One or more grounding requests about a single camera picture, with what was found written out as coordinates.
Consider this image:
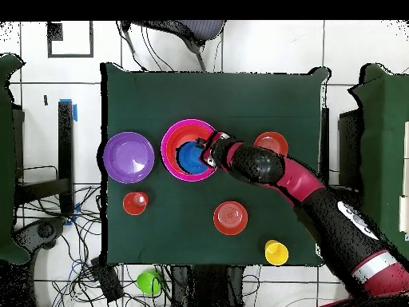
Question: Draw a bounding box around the blue plastic bowl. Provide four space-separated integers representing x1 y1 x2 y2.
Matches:
176 141 211 176

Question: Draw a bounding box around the large orange plastic bowl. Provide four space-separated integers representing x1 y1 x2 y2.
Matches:
165 123 218 177

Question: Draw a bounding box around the large pink plastic bowl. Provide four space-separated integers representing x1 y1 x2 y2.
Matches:
160 118 220 182

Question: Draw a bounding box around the dark green table cloth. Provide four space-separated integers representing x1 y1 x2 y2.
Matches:
99 62 331 268

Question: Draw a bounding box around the small orange plastic bowl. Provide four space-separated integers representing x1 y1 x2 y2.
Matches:
253 131 289 157
212 200 249 237

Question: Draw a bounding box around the purple plastic bowl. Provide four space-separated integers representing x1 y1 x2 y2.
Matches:
102 131 156 185

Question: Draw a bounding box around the orange plastic cup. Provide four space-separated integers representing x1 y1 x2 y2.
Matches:
122 190 150 217

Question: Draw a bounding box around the grey office chair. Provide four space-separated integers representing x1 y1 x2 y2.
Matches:
120 20 227 72

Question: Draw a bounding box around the yellow plastic cup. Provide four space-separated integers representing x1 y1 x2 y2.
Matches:
264 239 290 267

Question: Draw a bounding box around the green plastic cup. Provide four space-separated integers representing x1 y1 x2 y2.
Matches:
136 270 163 296

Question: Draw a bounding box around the black floor box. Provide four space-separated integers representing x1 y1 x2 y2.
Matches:
89 257 125 303

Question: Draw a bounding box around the dark green side cloth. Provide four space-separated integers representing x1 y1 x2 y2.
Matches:
347 62 409 257
0 53 30 265

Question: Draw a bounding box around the black chair base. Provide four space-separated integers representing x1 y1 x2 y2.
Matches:
14 216 67 257

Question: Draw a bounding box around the black metal post frame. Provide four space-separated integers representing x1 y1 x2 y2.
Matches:
12 101 76 217

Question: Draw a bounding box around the tangle of floor cables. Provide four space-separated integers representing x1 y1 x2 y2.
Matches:
15 185 170 307

